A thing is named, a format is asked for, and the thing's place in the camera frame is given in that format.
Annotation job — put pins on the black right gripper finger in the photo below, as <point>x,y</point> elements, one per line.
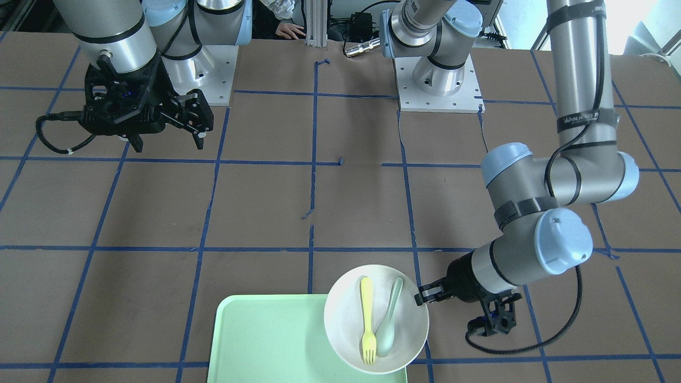
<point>198,137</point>
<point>136,142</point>

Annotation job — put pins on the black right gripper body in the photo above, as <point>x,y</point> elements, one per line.
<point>157,86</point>

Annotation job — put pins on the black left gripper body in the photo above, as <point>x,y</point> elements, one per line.
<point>462,279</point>

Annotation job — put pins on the pale green plastic spoon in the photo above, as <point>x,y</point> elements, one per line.
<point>386,330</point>

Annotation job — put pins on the yellow plastic fork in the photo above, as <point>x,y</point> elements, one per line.
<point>368,339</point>

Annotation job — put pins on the white round plate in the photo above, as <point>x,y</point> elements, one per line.
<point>344,319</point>

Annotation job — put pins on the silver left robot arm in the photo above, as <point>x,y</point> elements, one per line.
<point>540,235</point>

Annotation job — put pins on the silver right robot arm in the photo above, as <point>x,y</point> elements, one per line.
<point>133,32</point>

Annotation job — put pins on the person's hand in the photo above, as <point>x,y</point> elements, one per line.
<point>290,31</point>

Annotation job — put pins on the light green plastic tray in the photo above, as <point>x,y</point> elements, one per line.
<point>278,338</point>

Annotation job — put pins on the silver metal connector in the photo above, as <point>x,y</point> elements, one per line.
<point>362,48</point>

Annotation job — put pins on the black power adapter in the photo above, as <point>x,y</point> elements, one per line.
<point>361,25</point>

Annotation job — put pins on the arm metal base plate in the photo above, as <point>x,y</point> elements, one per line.
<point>423,87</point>
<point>212,70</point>

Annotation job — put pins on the aluminium frame post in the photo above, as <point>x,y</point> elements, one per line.
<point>316,23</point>

